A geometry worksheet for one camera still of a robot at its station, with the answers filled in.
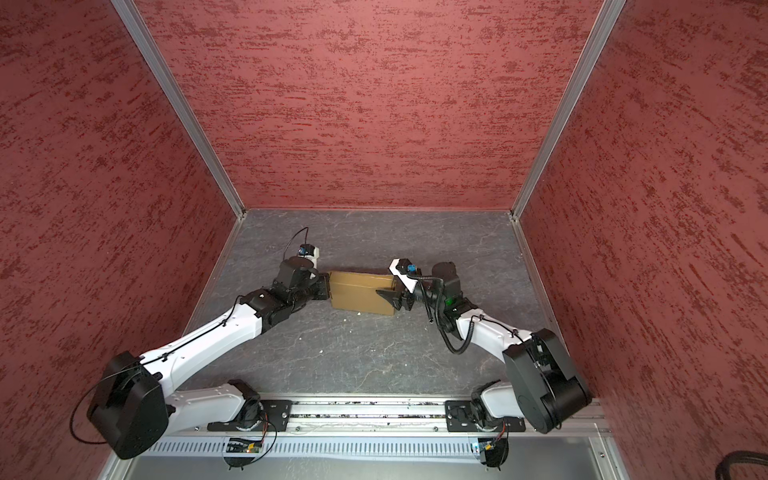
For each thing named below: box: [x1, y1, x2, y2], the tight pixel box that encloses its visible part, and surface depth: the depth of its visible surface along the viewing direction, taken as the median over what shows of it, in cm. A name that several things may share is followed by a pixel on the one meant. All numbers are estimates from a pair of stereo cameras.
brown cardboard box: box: [329, 272, 396, 316], surface depth 86 cm
